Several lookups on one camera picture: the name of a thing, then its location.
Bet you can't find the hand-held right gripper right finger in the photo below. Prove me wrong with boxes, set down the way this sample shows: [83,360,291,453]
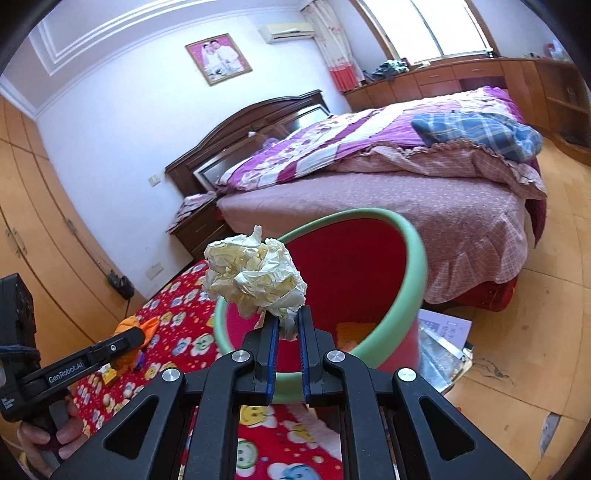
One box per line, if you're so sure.
[298,307,532,480]

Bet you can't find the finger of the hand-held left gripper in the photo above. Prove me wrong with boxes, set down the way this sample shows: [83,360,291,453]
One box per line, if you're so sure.
[90,325,145,370]

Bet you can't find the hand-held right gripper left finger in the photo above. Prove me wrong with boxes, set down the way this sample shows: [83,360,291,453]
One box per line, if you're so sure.
[48,316,282,480]

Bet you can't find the orange plastic wrapper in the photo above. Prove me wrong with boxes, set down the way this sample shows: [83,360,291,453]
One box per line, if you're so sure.
[115,315,160,370]

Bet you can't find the white paper ball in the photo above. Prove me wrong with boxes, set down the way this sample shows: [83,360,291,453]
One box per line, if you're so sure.
[202,224,309,341]

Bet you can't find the red bin with green rim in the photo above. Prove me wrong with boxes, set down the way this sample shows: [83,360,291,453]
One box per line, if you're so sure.
[213,208,428,404]

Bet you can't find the person's left hand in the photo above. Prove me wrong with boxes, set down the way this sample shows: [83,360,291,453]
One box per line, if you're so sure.
[18,401,86,478]

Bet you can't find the black hanging pouch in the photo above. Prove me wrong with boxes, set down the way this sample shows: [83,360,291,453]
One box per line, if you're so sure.
[107,273,136,300]

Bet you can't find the red smiley flower tablecloth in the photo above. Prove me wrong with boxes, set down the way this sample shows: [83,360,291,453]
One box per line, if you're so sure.
[69,258,347,480]

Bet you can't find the light wooden wardrobe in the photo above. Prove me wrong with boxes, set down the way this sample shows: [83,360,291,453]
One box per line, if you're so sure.
[0,92,144,324]

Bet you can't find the white printed paper sheet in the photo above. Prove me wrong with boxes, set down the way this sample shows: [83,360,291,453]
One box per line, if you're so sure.
[418,308,472,344]

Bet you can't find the dark wooden nightstand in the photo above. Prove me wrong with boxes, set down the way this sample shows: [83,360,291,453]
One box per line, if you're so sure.
[168,196,227,257]

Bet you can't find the pink folded cloth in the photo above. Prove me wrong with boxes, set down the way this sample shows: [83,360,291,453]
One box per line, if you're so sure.
[165,193,218,234]

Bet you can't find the bed with pink sheet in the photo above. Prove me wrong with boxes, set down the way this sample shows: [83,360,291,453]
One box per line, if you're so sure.
[215,85,550,319]

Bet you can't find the dark wooden headboard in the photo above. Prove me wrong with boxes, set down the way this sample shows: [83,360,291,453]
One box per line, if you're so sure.
[165,89,331,199]

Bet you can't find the purple patterned quilt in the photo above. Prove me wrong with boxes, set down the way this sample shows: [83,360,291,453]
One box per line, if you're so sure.
[217,85,548,199]

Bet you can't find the blue plaid cloth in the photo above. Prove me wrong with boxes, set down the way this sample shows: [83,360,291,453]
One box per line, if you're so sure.
[411,111,544,162]

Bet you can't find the dark clothes pile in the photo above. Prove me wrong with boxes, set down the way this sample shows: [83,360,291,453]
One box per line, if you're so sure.
[369,58,409,84]

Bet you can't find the white and red curtain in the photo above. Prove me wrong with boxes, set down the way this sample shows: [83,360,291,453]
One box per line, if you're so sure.
[302,0,365,93]

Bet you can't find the long wooden low cabinet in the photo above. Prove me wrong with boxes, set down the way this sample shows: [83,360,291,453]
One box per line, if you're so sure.
[344,55,591,153]

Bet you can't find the white air conditioner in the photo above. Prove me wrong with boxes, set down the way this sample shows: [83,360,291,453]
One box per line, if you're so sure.
[257,18,316,45]

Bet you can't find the window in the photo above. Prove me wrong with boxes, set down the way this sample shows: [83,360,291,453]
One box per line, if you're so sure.
[351,0,499,61]

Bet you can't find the pink and white bottles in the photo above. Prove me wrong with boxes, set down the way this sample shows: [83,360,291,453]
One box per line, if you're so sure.
[540,41,571,61]

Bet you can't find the framed wall photo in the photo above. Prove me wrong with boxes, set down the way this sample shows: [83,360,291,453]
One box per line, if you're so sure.
[185,32,253,87]

